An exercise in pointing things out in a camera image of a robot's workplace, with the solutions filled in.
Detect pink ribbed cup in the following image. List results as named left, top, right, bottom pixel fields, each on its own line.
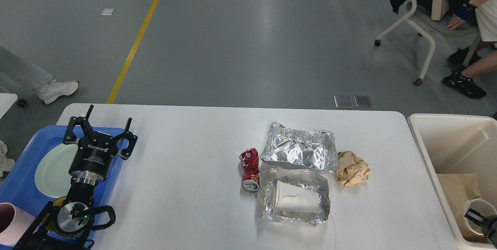
left=0, top=202, right=35, bottom=247

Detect crushed red soda can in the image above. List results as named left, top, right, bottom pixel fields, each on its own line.
left=239, top=148, right=260, bottom=194

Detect grey white office chair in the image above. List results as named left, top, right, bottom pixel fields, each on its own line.
left=374, top=0, right=481, bottom=86

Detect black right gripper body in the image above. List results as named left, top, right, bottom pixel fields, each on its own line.
left=483, top=216, right=497, bottom=245

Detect white paper scrap on floor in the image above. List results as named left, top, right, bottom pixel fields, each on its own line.
left=101, top=8, right=116, bottom=16

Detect white paper cup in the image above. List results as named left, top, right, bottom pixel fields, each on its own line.
left=456, top=198, right=496, bottom=237
left=273, top=181, right=320, bottom=213

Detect brown paper ball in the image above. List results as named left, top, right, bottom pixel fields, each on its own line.
left=336, top=151, right=371, bottom=188

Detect blue plastic tray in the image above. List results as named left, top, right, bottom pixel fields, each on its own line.
left=1, top=125, right=124, bottom=241

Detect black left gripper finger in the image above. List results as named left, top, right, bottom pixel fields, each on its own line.
left=105, top=118, right=138, bottom=160
left=63, top=105, right=97, bottom=144

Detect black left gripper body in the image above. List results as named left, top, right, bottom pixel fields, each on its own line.
left=68, top=133, right=118, bottom=184

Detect grey floor plate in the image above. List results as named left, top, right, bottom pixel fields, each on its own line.
left=334, top=95, right=354, bottom=109
left=353, top=95, right=373, bottom=109

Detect aluminium foil tray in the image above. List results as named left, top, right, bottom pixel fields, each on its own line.
left=257, top=168, right=331, bottom=227

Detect beige plastic bin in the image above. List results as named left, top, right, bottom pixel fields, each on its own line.
left=408, top=114, right=497, bottom=250

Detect crumpled aluminium foil sheet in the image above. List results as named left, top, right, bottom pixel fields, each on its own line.
left=259, top=121, right=338, bottom=173

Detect light green plate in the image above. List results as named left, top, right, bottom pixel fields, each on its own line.
left=35, top=144, right=78, bottom=198

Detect white chair at left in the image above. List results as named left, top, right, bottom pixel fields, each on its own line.
left=0, top=92, right=27, bottom=119

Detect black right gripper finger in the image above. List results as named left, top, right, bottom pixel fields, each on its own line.
left=464, top=209, right=489, bottom=227

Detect person legs black sneakers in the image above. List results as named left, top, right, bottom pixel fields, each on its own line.
left=442, top=0, right=497, bottom=100

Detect white paper cup lying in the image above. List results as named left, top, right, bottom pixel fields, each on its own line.
left=273, top=181, right=320, bottom=213

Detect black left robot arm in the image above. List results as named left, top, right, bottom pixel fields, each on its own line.
left=14, top=105, right=138, bottom=250

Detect teal mug yellow inside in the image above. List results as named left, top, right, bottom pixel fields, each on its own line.
left=52, top=197, right=67, bottom=209

